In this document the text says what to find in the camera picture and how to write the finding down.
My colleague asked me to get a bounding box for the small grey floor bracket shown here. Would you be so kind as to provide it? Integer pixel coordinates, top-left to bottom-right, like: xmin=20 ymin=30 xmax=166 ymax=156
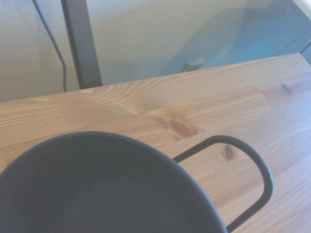
xmin=181 ymin=58 xmax=204 ymax=73

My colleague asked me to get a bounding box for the black metal bowl with handle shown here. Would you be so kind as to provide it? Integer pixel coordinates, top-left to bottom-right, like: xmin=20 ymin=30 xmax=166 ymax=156
xmin=0 ymin=131 xmax=275 ymax=233

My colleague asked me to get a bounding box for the dark metal stand post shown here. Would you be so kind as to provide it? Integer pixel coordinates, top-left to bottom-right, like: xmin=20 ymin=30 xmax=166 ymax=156
xmin=60 ymin=0 xmax=103 ymax=89

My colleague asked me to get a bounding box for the thin black cable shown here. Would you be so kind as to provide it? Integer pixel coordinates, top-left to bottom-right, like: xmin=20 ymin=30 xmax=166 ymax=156
xmin=32 ymin=0 xmax=68 ymax=93

